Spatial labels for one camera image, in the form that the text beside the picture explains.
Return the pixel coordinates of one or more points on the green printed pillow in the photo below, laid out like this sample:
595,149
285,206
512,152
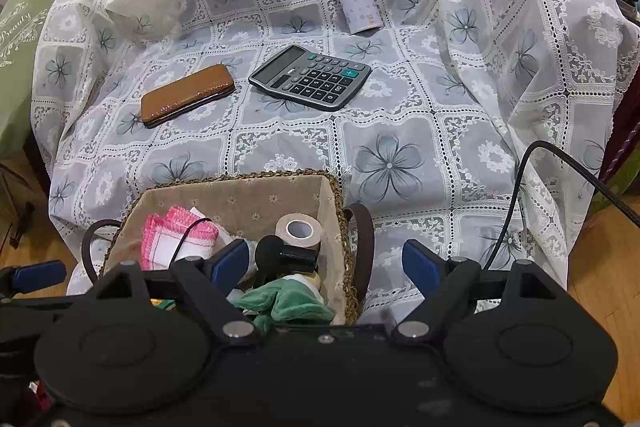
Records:
20,72

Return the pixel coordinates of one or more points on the white lace floral tablecloth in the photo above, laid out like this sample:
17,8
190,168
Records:
400,157

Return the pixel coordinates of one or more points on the woven basket with floral lining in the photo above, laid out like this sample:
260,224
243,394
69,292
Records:
250,202

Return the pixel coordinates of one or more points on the beige tape roll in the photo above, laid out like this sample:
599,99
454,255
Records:
295,232

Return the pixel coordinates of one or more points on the grey desk calculator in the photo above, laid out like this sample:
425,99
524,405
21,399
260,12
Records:
310,77

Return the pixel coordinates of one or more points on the dark red cloth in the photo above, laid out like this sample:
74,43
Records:
625,82

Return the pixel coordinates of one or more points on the brown leather wallet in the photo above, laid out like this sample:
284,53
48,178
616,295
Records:
187,96

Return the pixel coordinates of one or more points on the black foam-headed tool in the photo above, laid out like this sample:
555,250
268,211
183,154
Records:
280,252

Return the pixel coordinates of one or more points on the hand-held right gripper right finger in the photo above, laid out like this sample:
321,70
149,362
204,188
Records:
422,264

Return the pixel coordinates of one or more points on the pink white cloth pouch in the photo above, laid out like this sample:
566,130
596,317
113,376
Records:
165,242

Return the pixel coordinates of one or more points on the green plush toy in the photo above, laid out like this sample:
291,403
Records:
295,304

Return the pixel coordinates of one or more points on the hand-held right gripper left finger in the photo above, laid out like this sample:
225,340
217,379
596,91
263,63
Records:
230,262

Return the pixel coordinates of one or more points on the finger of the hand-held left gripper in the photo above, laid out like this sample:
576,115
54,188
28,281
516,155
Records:
40,276

